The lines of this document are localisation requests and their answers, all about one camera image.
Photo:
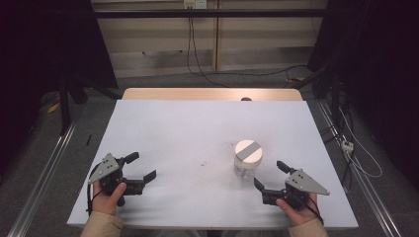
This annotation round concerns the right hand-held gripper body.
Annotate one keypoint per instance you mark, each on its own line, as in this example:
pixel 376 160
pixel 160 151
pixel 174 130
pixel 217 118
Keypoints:
pixel 303 184

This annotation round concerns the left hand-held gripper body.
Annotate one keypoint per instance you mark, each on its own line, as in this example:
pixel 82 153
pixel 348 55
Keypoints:
pixel 105 166

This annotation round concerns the clear jar with white lid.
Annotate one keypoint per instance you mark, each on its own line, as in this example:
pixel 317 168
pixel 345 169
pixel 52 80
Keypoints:
pixel 248 151

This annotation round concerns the person's right hand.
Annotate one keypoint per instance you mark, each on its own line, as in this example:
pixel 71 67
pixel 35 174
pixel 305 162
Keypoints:
pixel 301 217

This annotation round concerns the person's left hand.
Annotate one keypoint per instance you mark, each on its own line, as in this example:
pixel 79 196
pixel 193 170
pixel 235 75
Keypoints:
pixel 103 204

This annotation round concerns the small black stick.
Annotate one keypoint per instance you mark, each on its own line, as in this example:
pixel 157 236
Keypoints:
pixel 88 140

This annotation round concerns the white table board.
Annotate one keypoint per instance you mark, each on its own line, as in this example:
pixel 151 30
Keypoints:
pixel 181 131

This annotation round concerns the white power strip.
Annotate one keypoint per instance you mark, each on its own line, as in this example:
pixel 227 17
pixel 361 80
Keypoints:
pixel 348 145

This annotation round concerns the black metal stand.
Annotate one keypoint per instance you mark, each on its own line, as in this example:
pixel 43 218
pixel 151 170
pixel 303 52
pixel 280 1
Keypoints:
pixel 64 108

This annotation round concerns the yellow floor tape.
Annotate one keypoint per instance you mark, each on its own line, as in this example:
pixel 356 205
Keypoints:
pixel 53 108

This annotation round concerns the dark round table grommet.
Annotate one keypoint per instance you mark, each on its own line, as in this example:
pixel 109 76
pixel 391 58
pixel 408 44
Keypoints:
pixel 246 98

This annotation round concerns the wooden table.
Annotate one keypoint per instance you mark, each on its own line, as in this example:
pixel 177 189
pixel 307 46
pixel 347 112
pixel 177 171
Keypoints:
pixel 197 94

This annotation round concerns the dark curtain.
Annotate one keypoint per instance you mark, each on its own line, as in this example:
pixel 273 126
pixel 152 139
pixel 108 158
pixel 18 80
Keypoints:
pixel 39 49
pixel 378 65

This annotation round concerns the black horizontal bar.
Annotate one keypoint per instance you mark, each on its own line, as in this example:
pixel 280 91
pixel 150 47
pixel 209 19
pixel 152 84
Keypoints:
pixel 210 13

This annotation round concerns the metal floor rail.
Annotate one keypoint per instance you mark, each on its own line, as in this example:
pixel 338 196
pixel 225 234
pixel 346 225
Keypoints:
pixel 42 177
pixel 362 184

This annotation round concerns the white wall socket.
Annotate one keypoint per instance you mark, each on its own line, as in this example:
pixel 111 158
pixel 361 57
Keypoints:
pixel 195 3

